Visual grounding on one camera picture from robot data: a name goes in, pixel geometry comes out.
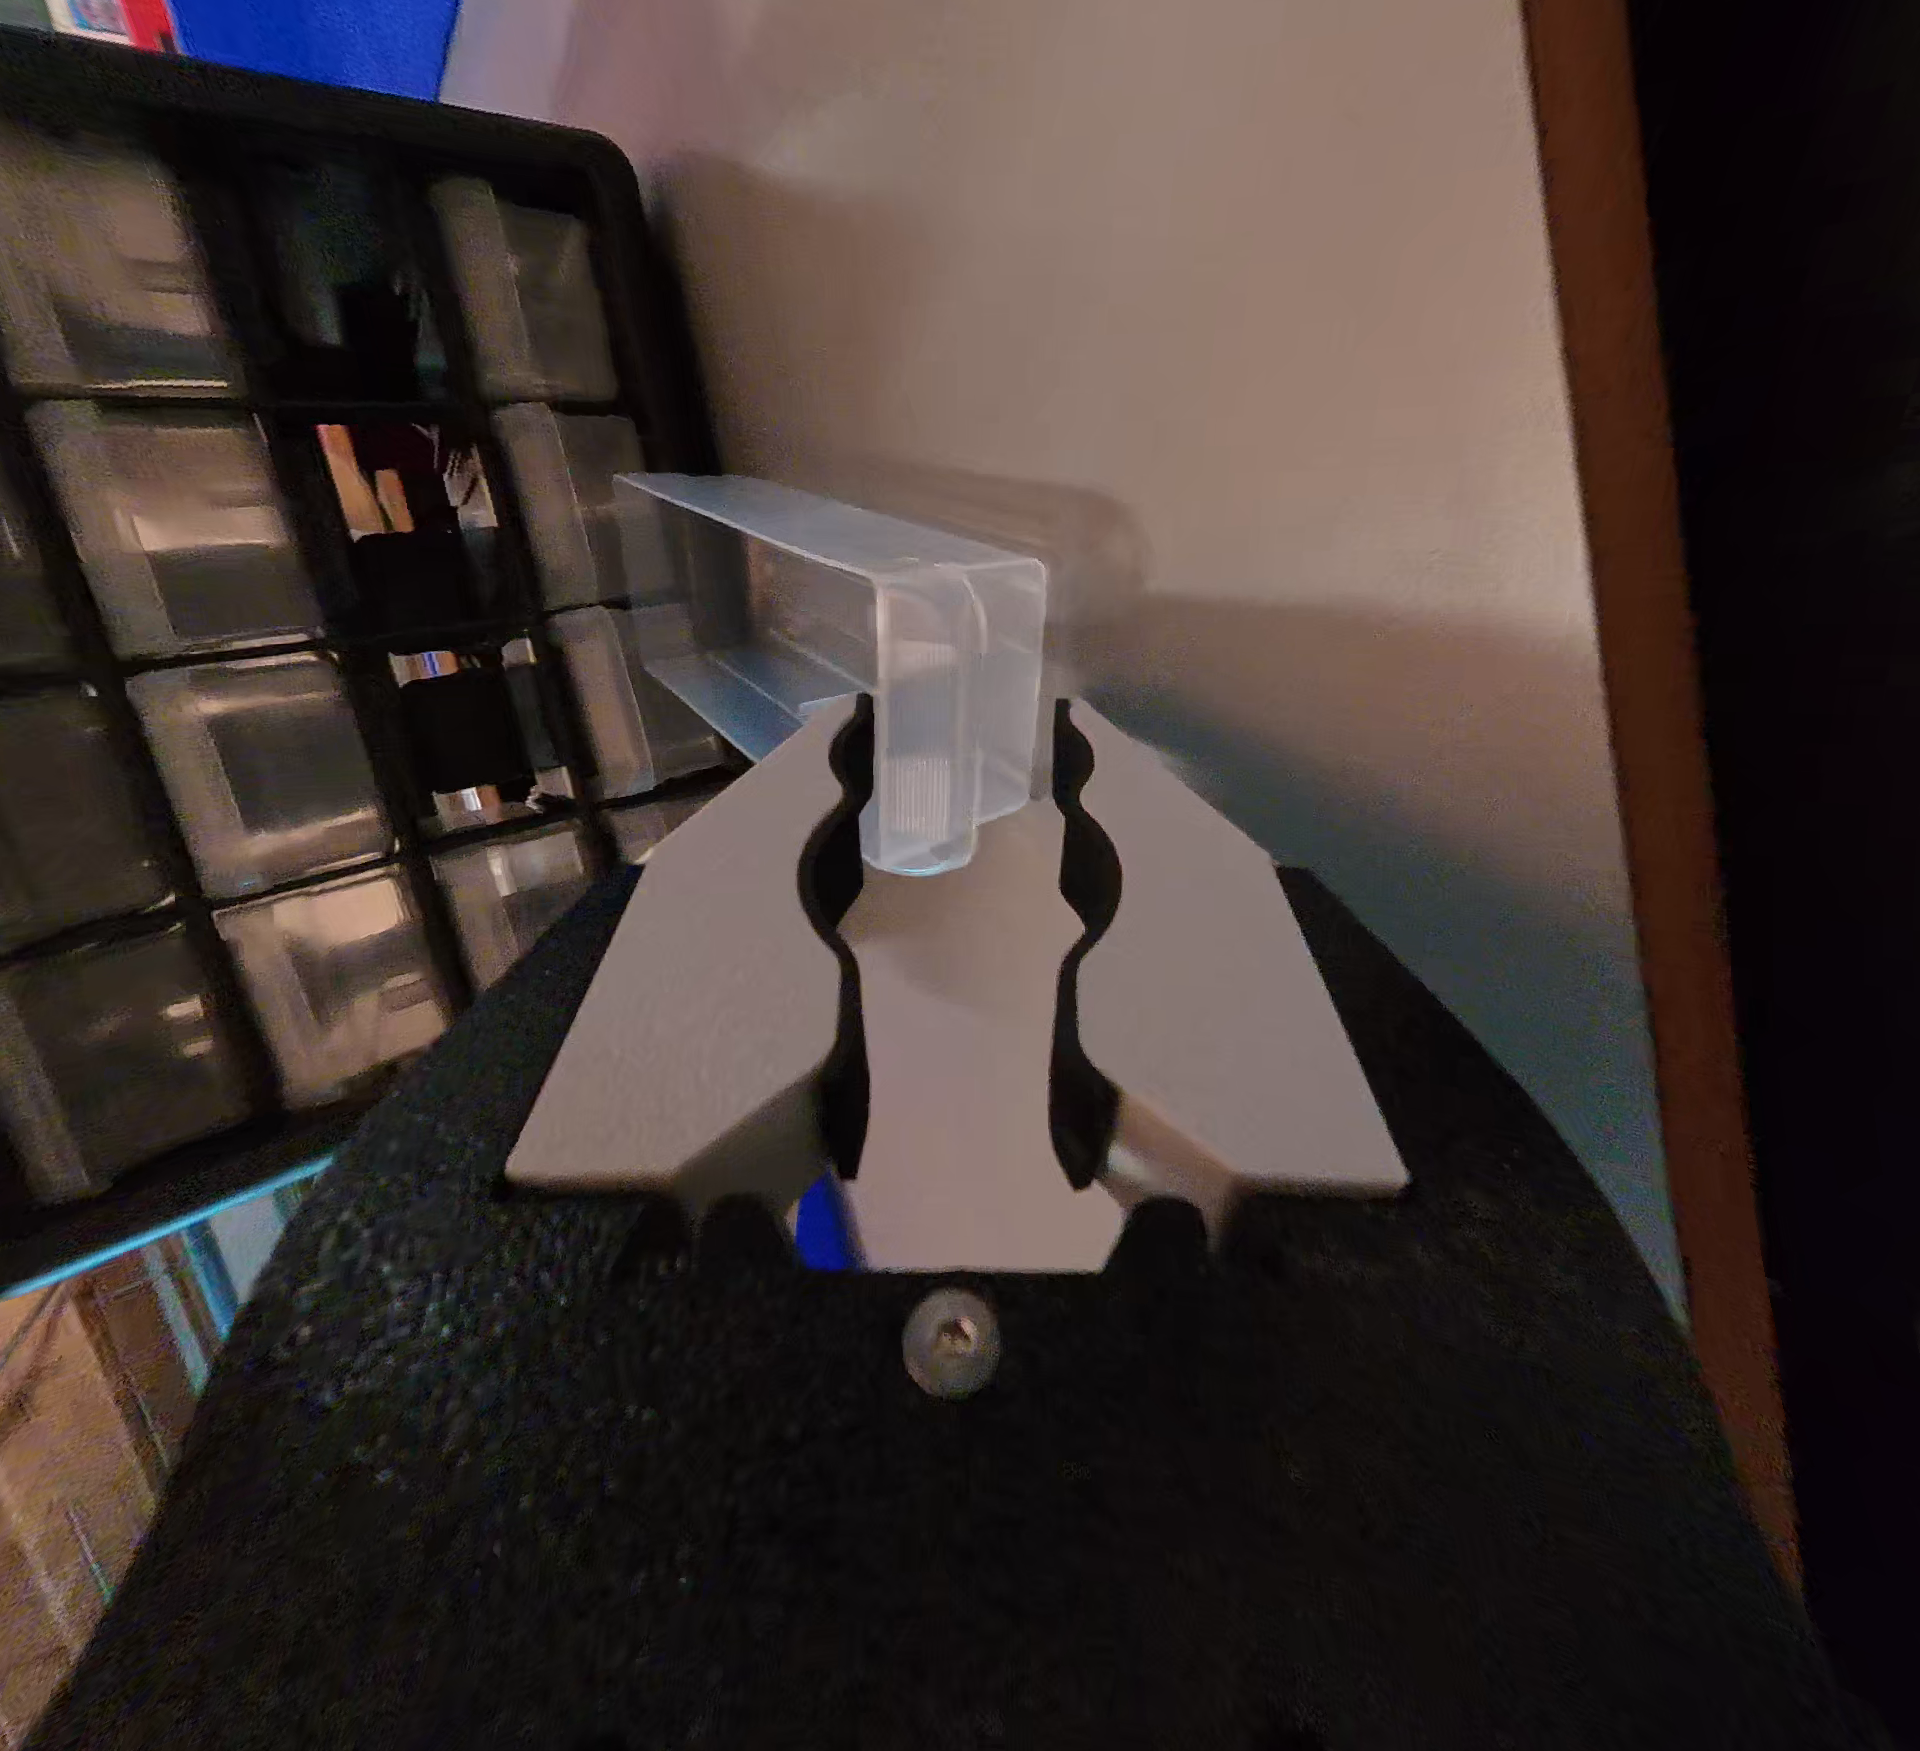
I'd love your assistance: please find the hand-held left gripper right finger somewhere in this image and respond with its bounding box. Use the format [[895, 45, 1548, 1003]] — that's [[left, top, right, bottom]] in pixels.
[[1050, 698, 1413, 1208]]

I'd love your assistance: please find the clear plastic drawer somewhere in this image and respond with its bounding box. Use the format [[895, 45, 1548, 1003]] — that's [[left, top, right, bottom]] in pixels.
[[611, 471, 1052, 877]]

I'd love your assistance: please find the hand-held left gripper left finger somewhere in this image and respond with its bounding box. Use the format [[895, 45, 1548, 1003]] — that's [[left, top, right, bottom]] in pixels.
[[505, 698, 876, 1206]]

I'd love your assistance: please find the brown wooden edge strip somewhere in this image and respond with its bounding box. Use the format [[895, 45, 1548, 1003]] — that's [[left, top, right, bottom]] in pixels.
[[1500, 0, 1804, 1593]]

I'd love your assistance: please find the black drawer cabinet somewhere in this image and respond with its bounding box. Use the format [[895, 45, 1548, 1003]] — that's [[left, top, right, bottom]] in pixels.
[[0, 26, 739, 1298]]

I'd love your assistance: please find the set of clear cabinet drawers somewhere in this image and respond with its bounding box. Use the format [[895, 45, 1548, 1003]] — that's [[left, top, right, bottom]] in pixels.
[[0, 132, 724, 1201]]

